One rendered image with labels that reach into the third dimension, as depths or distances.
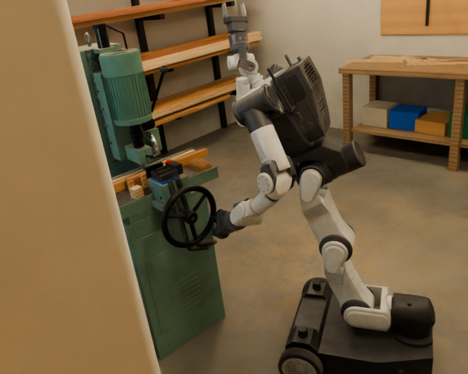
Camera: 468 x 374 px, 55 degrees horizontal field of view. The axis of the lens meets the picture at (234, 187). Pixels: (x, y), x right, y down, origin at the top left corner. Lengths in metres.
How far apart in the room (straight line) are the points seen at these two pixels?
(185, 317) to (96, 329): 2.18
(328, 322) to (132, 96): 1.41
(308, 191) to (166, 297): 0.92
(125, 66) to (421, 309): 1.64
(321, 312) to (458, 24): 3.11
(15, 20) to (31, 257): 0.12
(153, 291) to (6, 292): 2.03
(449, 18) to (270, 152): 3.33
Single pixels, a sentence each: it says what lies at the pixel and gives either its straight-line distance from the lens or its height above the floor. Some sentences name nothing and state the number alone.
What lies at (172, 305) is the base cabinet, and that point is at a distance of 2.39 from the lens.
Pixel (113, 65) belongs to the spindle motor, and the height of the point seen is 1.46.
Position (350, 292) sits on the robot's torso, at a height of 0.39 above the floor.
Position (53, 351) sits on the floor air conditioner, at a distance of 0.29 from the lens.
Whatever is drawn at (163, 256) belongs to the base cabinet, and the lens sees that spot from 2.22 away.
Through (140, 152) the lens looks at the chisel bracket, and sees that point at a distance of 2.13.
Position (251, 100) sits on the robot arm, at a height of 1.34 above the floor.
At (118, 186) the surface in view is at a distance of 2.16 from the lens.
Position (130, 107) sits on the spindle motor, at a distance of 2.04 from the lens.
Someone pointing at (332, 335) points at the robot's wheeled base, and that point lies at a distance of 2.28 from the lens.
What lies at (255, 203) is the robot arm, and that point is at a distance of 1.71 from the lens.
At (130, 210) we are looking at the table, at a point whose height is 0.87.
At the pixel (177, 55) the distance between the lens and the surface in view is 4.73.
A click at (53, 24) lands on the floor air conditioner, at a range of 0.25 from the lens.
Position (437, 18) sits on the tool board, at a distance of 4.74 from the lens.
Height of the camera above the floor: 1.74
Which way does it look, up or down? 25 degrees down
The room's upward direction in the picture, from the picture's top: 7 degrees counter-clockwise
